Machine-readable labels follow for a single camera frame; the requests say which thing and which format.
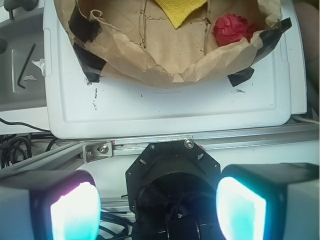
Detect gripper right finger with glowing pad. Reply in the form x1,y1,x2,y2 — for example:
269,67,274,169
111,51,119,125
216,162,320,240

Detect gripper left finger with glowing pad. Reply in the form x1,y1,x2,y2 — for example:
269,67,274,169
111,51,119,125
0,169,101,240

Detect red paper ball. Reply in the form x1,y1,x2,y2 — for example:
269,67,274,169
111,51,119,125
212,13,261,47

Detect white plastic board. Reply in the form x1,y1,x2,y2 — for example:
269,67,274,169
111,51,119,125
43,0,307,139

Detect grey plastic tray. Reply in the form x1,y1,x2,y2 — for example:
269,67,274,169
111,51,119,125
0,0,47,111

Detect black hex key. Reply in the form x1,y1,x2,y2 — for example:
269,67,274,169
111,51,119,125
17,43,36,89

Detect white paper scrap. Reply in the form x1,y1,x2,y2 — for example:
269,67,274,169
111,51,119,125
31,58,46,77

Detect brown paper bag tray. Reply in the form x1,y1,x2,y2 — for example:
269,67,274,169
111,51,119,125
54,0,292,89

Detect yellow cloth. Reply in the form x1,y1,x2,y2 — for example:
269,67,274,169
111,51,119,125
155,0,207,29

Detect aluminium frame rail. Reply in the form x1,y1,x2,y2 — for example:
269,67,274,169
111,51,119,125
1,121,320,174

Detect black cable bundle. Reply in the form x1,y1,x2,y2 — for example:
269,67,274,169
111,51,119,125
0,117,60,171

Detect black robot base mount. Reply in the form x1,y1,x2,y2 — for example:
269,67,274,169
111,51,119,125
125,140,224,240

